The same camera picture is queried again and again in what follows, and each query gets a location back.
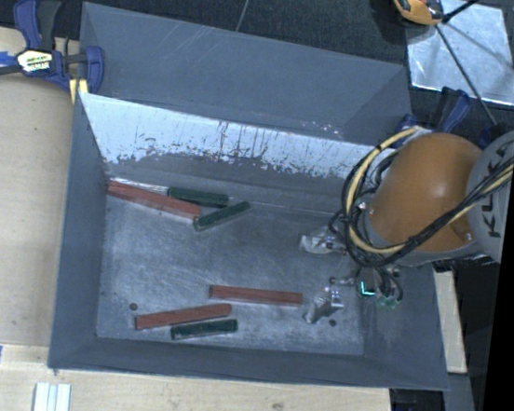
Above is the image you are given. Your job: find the red-brown flat block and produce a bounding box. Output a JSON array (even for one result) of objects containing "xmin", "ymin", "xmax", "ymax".
[
  {"xmin": 103, "ymin": 178, "xmax": 205, "ymax": 227},
  {"xmin": 132, "ymin": 291, "xmax": 235, "ymax": 344},
  {"xmin": 207, "ymin": 281, "xmax": 305, "ymax": 312}
]

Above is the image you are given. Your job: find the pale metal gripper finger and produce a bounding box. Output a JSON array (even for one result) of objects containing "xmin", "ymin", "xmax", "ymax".
[
  {"xmin": 298, "ymin": 223, "xmax": 346, "ymax": 258},
  {"xmin": 301, "ymin": 284, "xmax": 348, "ymax": 329}
]

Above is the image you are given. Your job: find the dark green flat block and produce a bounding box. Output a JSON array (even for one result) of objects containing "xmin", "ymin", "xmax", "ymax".
[
  {"xmin": 191, "ymin": 193, "xmax": 255, "ymax": 240},
  {"xmin": 168, "ymin": 310, "xmax": 241, "ymax": 350},
  {"xmin": 166, "ymin": 185, "xmax": 232, "ymax": 212}
]

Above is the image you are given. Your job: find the grey metal bin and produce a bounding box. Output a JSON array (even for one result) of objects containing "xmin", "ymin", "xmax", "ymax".
[{"xmin": 33, "ymin": 0, "xmax": 494, "ymax": 411}]

